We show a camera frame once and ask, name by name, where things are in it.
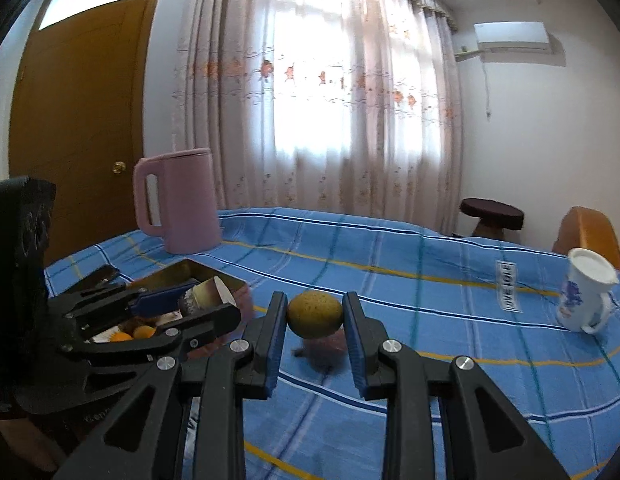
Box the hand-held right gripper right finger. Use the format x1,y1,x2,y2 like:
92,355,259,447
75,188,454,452
342,291,576,480

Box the yellow-green round fruit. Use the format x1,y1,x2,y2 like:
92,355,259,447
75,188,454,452
286,290,345,339

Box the white mug blue print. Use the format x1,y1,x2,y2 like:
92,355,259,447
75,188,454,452
556,248,620,335

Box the sheer floral curtain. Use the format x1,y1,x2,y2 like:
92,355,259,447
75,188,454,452
172,0,463,236

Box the rectangular metal tin box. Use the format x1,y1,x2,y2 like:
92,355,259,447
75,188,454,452
124,259,255,351

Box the pink electric kettle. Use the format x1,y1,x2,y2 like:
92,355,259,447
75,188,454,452
132,147,223,256

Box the dark wooden stool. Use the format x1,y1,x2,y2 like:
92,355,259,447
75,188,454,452
460,198,525,237

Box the white air conditioner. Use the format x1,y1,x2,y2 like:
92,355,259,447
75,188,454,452
474,21,550,52

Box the brown wooden door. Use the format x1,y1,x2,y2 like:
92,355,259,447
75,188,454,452
8,0,155,266

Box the blue checked tablecloth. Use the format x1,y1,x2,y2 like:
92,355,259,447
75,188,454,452
44,207,620,480

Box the orange chair back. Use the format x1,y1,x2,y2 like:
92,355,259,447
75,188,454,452
552,206,620,271

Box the person's left forearm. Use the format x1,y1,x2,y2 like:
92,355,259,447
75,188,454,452
0,405,80,480

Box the air conditioner power cord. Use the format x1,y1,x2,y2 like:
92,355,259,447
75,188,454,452
482,52,493,121

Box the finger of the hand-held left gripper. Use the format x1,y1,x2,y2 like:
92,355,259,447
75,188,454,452
50,282,201,332
81,304,242,361

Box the small cylindrical jar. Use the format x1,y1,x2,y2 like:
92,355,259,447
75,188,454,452
179,276,239,318

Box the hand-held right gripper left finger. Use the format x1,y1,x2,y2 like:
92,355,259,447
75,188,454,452
52,291,289,480

